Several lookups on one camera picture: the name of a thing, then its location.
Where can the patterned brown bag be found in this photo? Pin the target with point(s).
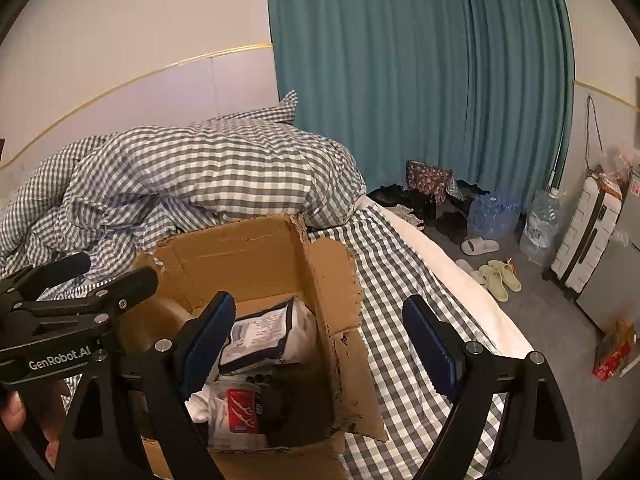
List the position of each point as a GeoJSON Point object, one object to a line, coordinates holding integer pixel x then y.
{"type": "Point", "coordinates": [425, 177]}

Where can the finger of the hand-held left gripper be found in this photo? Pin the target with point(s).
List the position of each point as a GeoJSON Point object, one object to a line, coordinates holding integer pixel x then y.
{"type": "Point", "coordinates": [125, 287]}
{"type": "Point", "coordinates": [65, 266]}

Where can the black pouch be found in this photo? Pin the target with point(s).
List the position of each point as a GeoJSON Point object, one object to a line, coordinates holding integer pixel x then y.
{"type": "Point", "coordinates": [295, 405]}

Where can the grey checked duvet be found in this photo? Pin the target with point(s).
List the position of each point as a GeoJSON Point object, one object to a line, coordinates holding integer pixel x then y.
{"type": "Point", "coordinates": [210, 170]}

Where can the pack of water bottles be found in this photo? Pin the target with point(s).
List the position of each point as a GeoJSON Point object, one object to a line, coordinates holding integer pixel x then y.
{"type": "Point", "coordinates": [495, 215]}

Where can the red snack bag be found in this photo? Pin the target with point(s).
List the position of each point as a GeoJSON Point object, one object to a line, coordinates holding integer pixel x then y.
{"type": "Point", "coordinates": [614, 350]}

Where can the white suitcase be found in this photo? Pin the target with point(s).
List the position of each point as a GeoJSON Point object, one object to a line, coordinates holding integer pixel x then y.
{"type": "Point", "coordinates": [585, 230]}

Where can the white packet with red label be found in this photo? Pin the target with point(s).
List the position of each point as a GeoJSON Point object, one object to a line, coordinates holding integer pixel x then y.
{"type": "Point", "coordinates": [240, 410]}

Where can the dark-edged labelled packet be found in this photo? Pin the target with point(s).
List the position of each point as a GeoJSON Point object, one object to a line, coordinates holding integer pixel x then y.
{"type": "Point", "coordinates": [260, 332]}

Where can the large clear water jug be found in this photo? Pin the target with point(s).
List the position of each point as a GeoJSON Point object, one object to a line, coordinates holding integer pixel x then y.
{"type": "Point", "coordinates": [540, 225]}

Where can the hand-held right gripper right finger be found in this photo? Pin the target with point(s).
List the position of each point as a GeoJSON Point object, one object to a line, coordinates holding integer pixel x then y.
{"type": "Point", "coordinates": [430, 345]}

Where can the clear orange plastic bag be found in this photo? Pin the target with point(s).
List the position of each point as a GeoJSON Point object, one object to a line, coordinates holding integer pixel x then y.
{"type": "Point", "coordinates": [615, 170]}

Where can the green slipper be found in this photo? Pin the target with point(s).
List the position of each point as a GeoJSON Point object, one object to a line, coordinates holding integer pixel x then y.
{"type": "Point", "coordinates": [506, 275]}
{"type": "Point", "coordinates": [492, 284]}

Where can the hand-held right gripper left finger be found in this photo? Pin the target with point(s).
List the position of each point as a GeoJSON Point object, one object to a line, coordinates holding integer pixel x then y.
{"type": "Point", "coordinates": [210, 340]}

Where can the white mattress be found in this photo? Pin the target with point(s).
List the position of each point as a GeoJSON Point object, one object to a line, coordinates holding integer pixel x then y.
{"type": "Point", "coordinates": [450, 270]}

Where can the white slipper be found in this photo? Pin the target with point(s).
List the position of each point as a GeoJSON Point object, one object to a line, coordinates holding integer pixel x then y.
{"type": "Point", "coordinates": [467, 268]}
{"type": "Point", "coordinates": [480, 247]}

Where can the white fabric piece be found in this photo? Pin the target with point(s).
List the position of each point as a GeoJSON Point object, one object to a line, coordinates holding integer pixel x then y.
{"type": "Point", "coordinates": [202, 402]}

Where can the person's left hand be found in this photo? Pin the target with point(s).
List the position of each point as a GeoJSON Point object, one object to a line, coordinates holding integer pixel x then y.
{"type": "Point", "coordinates": [54, 410]}

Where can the teal curtain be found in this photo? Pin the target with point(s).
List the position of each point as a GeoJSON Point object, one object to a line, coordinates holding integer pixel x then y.
{"type": "Point", "coordinates": [400, 60]}

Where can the black boots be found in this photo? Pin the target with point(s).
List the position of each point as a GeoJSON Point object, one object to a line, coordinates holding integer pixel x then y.
{"type": "Point", "coordinates": [425, 207]}

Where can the brown cardboard box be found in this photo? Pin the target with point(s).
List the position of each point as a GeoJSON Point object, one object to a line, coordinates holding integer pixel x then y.
{"type": "Point", "coordinates": [240, 260]}

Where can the black shoe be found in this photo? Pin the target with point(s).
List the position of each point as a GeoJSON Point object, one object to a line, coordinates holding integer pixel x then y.
{"type": "Point", "coordinates": [450, 227]}

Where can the checked bed sheet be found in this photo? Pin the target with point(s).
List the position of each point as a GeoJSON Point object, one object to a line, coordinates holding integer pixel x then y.
{"type": "Point", "coordinates": [395, 270]}

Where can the dark clothing pile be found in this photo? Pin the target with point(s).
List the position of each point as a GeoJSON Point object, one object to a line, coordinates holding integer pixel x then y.
{"type": "Point", "coordinates": [390, 196]}

